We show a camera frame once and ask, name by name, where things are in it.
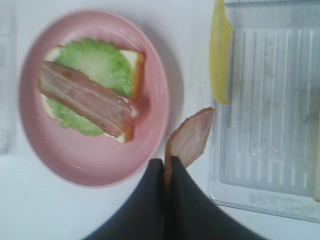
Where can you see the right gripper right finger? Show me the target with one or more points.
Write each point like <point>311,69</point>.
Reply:
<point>195,217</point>

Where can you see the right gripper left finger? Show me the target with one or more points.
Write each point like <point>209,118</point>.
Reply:
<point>141,216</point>

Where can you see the bacon strip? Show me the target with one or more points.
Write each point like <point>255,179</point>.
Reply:
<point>112,112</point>
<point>188,141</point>

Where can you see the green lettuce leaf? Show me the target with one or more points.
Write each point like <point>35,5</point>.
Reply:
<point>105,65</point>

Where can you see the white bread slice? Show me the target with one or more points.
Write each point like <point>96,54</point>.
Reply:
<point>136,62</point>

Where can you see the right clear plastic tray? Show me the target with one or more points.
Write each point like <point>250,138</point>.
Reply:
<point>264,140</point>

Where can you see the pink round plate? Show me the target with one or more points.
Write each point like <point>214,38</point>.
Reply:
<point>99,161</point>

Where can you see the yellow cheese slice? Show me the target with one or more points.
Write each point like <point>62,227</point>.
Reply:
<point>220,40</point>

